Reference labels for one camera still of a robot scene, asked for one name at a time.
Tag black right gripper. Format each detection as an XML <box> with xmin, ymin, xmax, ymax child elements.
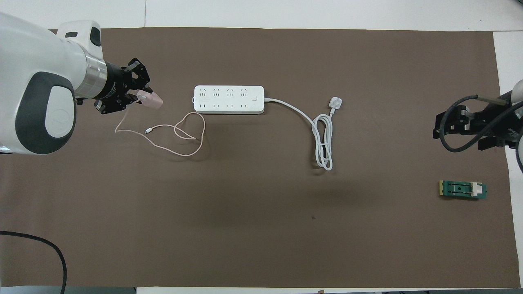
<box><xmin>433</xmin><ymin>100</ymin><xmax>523</xmax><ymax>151</ymax></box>

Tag brown table mat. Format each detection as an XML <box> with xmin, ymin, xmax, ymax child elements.
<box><xmin>0</xmin><ymin>27</ymin><xmax>521</xmax><ymax>289</ymax></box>

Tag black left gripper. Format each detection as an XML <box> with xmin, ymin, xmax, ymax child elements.
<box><xmin>94</xmin><ymin>58</ymin><xmax>154</xmax><ymax>115</ymax></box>

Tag white power strip cord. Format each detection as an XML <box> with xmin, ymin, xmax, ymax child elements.
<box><xmin>264</xmin><ymin>96</ymin><xmax>343</xmax><ymax>171</ymax></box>

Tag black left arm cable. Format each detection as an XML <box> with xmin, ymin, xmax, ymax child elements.
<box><xmin>0</xmin><ymin>231</ymin><xmax>67</xmax><ymax>294</ymax></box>

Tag pink charging cable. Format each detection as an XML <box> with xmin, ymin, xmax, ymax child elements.
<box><xmin>115</xmin><ymin>98</ymin><xmax>205</xmax><ymax>157</ymax></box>

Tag pink charger adapter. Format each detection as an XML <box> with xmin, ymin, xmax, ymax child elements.
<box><xmin>137</xmin><ymin>91</ymin><xmax>164</xmax><ymax>109</ymax></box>

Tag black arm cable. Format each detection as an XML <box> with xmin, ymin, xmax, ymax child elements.
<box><xmin>439</xmin><ymin>95</ymin><xmax>523</xmax><ymax>153</ymax></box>
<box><xmin>0</xmin><ymin>231</ymin><xmax>67</xmax><ymax>294</ymax></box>

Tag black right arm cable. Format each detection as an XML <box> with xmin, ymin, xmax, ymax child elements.
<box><xmin>439</xmin><ymin>95</ymin><xmax>523</xmax><ymax>153</ymax></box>

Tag green knife switch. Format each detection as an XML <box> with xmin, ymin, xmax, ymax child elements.
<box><xmin>439</xmin><ymin>180</ymin><xmax>487</xmax><ymax>200</ymax></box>

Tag white power strip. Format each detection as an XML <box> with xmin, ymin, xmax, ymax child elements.
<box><xmin>193</xmin><ymin>85</ymin><xmax>265</xmax><ymax>114</ymax></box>

